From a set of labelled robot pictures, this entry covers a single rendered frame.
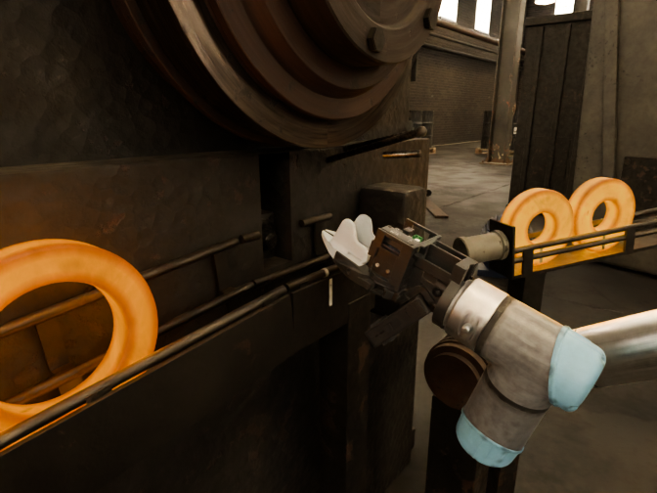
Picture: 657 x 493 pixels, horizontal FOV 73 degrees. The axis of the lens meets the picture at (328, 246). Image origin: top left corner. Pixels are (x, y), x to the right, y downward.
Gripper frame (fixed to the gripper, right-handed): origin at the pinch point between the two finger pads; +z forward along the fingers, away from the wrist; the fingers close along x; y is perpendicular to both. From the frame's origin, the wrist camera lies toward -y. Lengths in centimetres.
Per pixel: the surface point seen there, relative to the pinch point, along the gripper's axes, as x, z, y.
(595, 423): -97, -50, -63
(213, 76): 19.1, 5.0, 20.0
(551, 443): -79, -42, -65
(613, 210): -62, -26, 6
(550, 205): -47, -17, 5
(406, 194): -18.1, -0.3, 4.8
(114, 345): 30.0, 1.2, -5.5
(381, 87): -7.5, 3.4, 20.6
